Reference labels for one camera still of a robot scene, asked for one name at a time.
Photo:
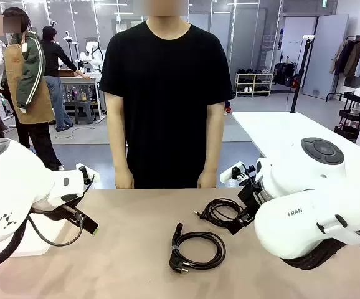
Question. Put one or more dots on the person in green jacket apron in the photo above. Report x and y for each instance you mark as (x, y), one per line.
(27, 81)

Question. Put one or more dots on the white plastic storage bin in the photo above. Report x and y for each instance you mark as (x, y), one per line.
(36, 249)

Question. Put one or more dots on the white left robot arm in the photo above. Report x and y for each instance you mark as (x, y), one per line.
(12, 187)

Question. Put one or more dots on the person's right hand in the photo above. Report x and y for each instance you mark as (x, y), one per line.
(124, 180)

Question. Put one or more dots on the pale wooden shoe rack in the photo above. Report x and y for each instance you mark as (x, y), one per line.
(254, 84)

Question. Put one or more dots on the grey partition panel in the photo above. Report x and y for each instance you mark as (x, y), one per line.
(326, 56)

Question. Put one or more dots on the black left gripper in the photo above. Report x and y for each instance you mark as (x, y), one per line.
(72, 213)

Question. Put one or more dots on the person's left forearm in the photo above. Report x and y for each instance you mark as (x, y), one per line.
(212, 149)

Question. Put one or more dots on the clothes rack with coats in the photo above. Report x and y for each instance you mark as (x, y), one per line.
(354, 59)

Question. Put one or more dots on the person in black cap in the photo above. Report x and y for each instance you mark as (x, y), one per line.
(54, 62)

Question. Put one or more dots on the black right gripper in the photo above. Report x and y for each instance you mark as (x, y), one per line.
(251, 199)

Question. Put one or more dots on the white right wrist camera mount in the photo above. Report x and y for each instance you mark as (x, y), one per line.
(226, 176)

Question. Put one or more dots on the black pole stand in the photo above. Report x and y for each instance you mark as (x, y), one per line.
(298, 84)

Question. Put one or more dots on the black utility cart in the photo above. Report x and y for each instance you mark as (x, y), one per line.
(352, 115)

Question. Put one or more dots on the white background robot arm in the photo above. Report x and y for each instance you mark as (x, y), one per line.
(92, 51)

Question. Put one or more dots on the black bags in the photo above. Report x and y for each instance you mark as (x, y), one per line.
(284, 74)

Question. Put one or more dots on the white desk table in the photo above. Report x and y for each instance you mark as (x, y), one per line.
(276, 130)

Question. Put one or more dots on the grey background work table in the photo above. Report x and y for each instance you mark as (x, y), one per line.
(80, 80)

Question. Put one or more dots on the person in black t-shirt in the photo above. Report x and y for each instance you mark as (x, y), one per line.
(167, 93)

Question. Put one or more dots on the person's left hand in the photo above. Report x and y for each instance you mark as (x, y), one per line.
(207, 180)

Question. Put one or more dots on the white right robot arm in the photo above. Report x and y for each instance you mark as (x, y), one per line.
(292, 224)

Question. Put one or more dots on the person's right forearm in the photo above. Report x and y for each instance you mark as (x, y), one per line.
(119, 149)

